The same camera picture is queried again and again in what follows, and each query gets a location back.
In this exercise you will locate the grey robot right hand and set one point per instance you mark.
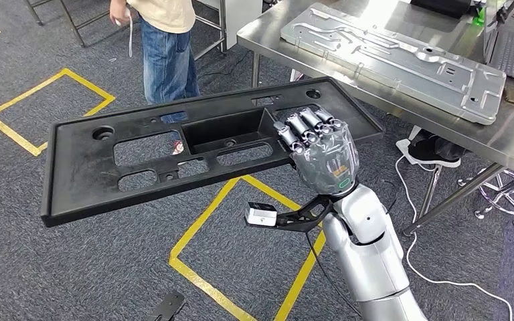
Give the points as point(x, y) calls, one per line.
point(328, 159)

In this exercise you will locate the person's hand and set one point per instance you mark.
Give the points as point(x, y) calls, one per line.
point(119, 11)

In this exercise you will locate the black plastic plate part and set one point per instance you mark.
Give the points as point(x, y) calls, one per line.
point(75, 186)

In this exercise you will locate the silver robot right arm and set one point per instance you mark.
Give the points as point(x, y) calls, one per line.
point(372, 266)

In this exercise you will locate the white power strip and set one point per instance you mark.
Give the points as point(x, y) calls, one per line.
point(404, 148)

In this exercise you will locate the stamped grey metal panel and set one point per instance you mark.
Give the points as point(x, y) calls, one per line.
point(394, 66)

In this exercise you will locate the chrome chair base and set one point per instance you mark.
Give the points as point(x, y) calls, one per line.
point(505, 197)

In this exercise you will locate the green plastic bottle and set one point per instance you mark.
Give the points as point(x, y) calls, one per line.
point(479, 17)

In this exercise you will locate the metal chair frame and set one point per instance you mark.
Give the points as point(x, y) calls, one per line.
point(71, 22)

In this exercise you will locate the black camera bracket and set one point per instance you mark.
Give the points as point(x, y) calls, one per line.
point(297, 221)

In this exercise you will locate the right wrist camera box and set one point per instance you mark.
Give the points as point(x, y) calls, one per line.
point(261, 217)

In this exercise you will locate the grey metal frame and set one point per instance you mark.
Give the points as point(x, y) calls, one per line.
point(221, 31)

